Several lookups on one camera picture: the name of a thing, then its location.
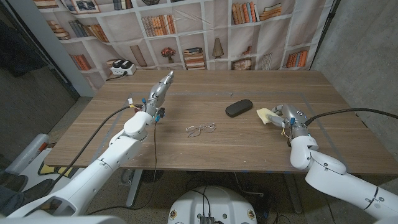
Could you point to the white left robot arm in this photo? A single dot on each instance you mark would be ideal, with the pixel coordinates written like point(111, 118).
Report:
point(121, 152)

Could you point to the grey table leg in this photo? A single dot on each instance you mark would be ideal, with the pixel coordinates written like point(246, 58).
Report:
point(293, 194)
point(134, 188)

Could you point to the dark shoe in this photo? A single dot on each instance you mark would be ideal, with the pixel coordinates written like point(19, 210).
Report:
point(37, 191)
point(12, 182)

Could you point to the white power strip black plugs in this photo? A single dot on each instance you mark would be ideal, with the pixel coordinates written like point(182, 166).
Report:
point(122, 69)

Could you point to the blue jeans leg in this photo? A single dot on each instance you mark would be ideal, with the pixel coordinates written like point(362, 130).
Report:
point(7, 200)

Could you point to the white yellow black floor mat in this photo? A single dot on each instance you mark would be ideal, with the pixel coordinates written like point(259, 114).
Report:
point(34, 171)

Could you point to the pale yellow cleaning cloth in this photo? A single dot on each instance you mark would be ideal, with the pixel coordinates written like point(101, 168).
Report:
point(263, 114)

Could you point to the printed bookshelf backdrop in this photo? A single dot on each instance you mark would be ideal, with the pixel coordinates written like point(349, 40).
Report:
point(202, 40)

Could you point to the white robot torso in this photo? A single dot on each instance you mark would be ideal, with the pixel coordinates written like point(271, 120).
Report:
point(214, 202)

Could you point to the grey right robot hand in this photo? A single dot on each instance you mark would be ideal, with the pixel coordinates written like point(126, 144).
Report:
point(295, 116)

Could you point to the white cylinder with orange band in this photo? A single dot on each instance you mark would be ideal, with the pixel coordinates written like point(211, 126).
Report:
point(26, 154)

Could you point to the clear-framed glasses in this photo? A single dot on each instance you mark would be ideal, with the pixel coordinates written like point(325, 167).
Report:
point(193, 132)

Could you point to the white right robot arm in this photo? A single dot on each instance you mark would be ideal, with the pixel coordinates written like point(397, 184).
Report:
point(329, 180)

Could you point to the black glasses case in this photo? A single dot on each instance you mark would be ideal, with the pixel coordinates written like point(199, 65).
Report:
point(238, 108)

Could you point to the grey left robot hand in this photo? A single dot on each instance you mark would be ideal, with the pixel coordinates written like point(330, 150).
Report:
point(157, 93)

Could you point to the black backdrop stand pole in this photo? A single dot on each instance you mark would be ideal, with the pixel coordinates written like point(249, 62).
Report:
point(325, 29)

